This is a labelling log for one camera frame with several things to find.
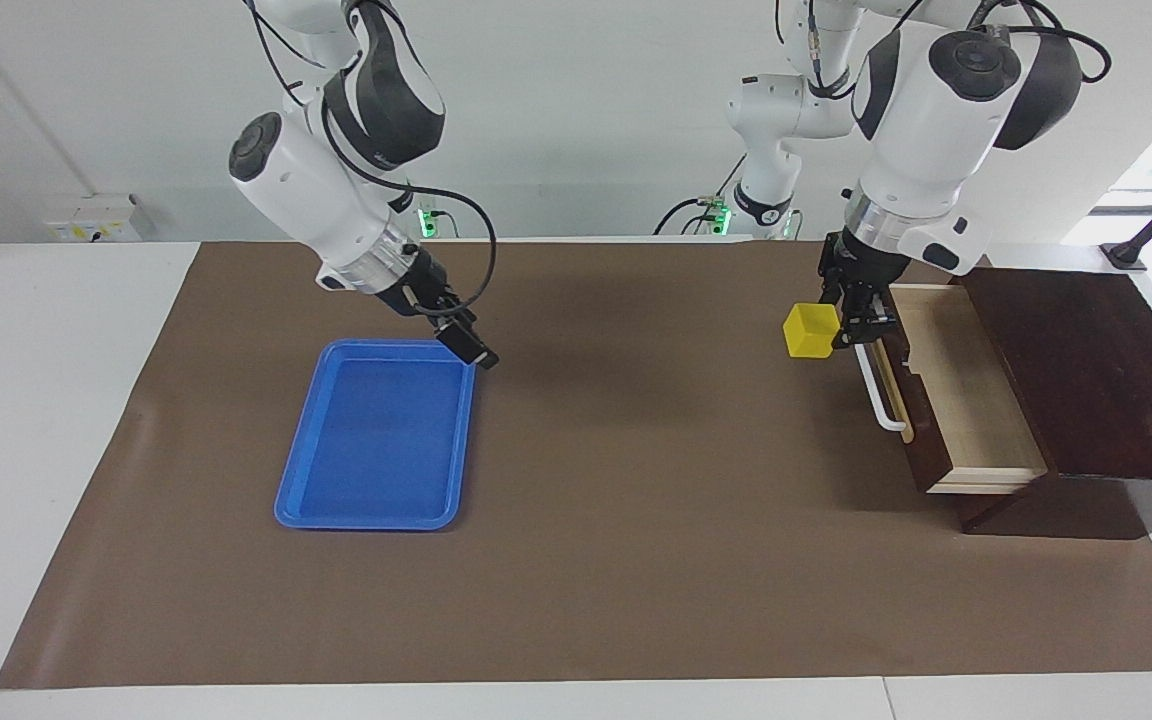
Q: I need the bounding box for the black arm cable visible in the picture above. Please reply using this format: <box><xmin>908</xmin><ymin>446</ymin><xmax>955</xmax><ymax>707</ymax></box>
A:
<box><xmin>241</xmin><ymin>0</ymin><xmax>499</xmax><ymax>323</ymax></box>
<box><xmin>774</xmin><ymin>0</ymin><xmax>1113</xmax><ymax>101</ymax></box>

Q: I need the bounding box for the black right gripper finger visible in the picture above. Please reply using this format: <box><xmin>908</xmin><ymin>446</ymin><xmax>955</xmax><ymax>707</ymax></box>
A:
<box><xmin>434</xmin><ymin>318</ymin><xmax>500</xmax><ymax>372</ymax></box>
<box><xmin>416</xmin><ymin>286</ymin><xmax>477</xmax><ymax>329</ymax></box>

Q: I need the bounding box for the white wall outlet box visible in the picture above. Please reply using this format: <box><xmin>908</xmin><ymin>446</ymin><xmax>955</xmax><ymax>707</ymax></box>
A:
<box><xmin>44</xmin><ymin>193</ymin><xmax>144</xmax><ymax>244</ymax></box>

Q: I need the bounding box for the blue plastic tray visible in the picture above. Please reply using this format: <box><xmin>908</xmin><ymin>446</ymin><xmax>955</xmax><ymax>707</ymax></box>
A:
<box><xmin>274</xmin><ymin>338</ymin><xmax>478</xmax><ymax>531</ymax></box>

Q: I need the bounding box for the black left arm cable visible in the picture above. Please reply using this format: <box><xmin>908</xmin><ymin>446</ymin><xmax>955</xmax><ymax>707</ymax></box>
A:
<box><xmin>774</xmin><ymin>0</ymin><xmax>1113</xmax><ymax>101</ymax></box>

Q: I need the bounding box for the wooden drawer with white handle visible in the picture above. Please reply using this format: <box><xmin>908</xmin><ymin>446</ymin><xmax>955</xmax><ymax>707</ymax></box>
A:
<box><xmin>854</xmin><ymin>283</ymin><xmax>1050</xmax><ymax>497</ymax></box>

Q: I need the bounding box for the dark wooden cabinet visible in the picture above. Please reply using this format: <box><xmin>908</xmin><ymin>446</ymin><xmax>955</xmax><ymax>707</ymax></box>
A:
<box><xmin>946</xmin><ymin>265</ymin><xmax>1152</xmax><ymax>541</ymax></box>

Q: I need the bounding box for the black left base cable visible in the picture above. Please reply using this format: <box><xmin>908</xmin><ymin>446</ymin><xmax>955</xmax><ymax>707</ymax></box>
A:
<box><xmin>654</xmin><ymin>150</ymin><xmax>739</xmax><ymax>237</ymax></box>

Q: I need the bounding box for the yellow cube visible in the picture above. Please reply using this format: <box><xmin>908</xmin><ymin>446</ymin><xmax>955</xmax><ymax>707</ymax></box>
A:
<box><xmin>783</xmin><ymin>303</ymin><xmax>843</xmax><ymax>360</ymax></box>

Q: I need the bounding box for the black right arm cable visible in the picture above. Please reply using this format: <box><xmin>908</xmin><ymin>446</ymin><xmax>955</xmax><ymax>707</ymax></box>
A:
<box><xmin>241</xmin><ymin>0</ymin><xmax>499</xmax><ymax>323</ymax></box>

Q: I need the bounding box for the brown table mat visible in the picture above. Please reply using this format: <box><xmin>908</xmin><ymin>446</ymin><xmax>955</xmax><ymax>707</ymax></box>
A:
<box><xmin>0</xmin><ymin>238</ymin><xmax>1152</xmax><ymax>691</ymax></box>

